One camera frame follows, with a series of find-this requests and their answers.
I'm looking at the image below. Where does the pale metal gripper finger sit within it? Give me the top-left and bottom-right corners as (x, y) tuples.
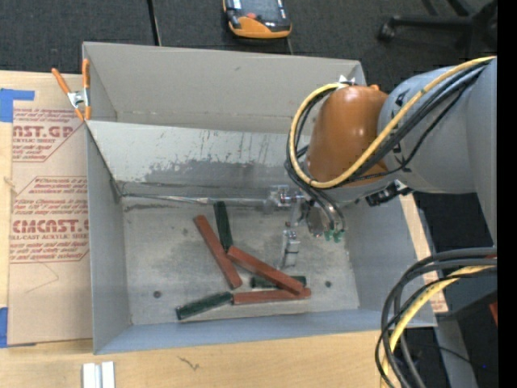
(278, 207), (302, 270)
(263, 186), (305, 215)

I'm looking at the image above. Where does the grey metal bin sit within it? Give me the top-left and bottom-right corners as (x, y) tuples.
(82, 41), (438, 356)

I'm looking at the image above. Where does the brown cardboard board, red print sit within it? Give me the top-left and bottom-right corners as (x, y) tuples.
(0, 70), (95, 348)

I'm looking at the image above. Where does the black cylinder on white bracket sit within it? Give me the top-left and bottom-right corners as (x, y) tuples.
(364, 181), (413, 208)

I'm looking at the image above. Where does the dark green flat block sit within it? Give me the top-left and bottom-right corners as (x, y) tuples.
(174, 291), (235, 321)
(249, 275), (308, 290)
(212, 200), (235, 252)

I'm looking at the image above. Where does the red-brown flat block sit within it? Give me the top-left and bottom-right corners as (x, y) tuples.
(225, 245), (306, 297)
(192, 214), (244, 291)
(231, 287), (313, 306)

